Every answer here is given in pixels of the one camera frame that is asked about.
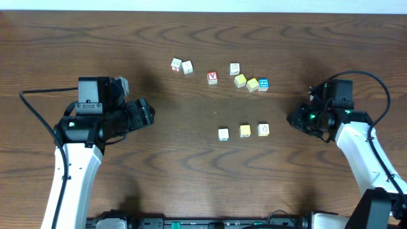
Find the left black cable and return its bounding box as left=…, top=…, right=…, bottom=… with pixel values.
left=18, top=87, right=80, bottom=229

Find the white ladybug block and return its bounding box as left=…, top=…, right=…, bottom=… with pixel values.
left=258, top=123, right=270, bottom=137

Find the yellow block letter B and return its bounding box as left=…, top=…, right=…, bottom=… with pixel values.
left=246, top=78, right=259, bottom=92

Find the yellow block letter O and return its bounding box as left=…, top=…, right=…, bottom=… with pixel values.
left=239, top=125, right=251, bottom=137

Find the yellow block with plane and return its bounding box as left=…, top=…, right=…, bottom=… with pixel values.
left=234, top=74, right=247, bottom=88

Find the plain white block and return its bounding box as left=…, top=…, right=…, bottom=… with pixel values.
left=182, top=60, right=193, bottom=74

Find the white block red side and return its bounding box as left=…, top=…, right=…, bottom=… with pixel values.
left=170, top=58, right=182, bottom=72

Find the white block green side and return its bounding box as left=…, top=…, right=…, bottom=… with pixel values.
left=218, top=128, right=230, bottom=141

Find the red letter A block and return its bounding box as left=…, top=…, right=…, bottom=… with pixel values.
left=207, top=71, right=218, bottom=85

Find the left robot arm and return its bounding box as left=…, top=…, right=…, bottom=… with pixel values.
left=41, top=76, right=155, bottom=228

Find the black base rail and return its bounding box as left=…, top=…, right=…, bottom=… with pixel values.
left=85, top=210, right=312, bottom=229

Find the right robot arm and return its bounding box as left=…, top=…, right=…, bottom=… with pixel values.
left=287, top=80, right=406, bottom=228

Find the white block blue X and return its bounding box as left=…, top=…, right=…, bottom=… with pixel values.
left=230, top=63, right=240, bottom=76

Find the blue top block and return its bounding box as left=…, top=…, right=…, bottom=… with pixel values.
left=258, top=78, right=270, bottom=92

